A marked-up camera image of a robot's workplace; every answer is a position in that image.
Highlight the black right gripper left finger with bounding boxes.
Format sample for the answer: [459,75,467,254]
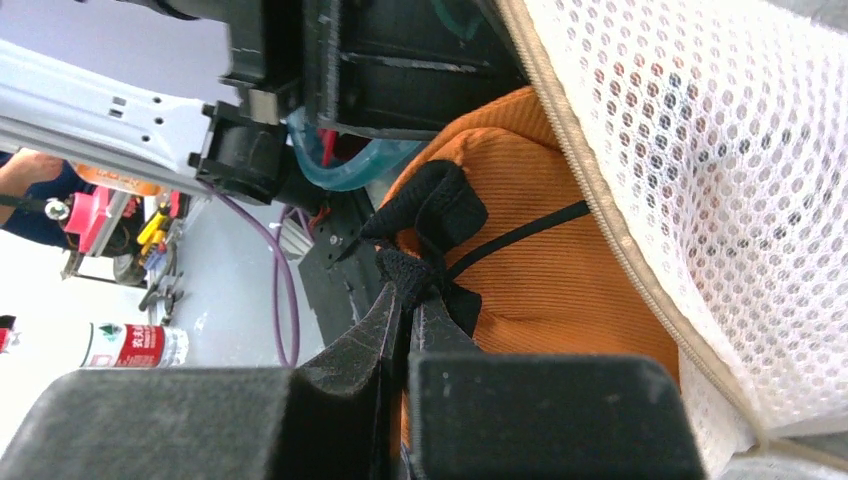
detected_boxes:
[1,284,401,479]

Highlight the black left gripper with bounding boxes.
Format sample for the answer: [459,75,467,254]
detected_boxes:
[136,0,529,140]

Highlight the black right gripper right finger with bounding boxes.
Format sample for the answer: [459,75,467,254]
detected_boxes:
[409,298,704,479]

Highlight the orange black bra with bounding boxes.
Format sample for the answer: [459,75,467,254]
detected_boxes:
[360,86,682,458]

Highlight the round white mesh pouch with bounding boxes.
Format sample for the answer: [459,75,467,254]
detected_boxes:
[498,1,847,479]

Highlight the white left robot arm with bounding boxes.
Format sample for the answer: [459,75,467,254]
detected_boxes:
[1,1,527,212]

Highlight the person forearm background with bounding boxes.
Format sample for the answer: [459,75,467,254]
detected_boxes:
[1,148,78,243]

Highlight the teal plastic basin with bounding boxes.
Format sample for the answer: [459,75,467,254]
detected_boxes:
[287,108,426,191]

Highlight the plastic water bottle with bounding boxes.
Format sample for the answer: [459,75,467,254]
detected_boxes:
[80,323,189,369]

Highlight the pink tool clutter background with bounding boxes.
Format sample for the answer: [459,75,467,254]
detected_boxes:
[36,186,192,326]

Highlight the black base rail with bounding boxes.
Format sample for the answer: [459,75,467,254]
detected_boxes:
[299,188,382,345]

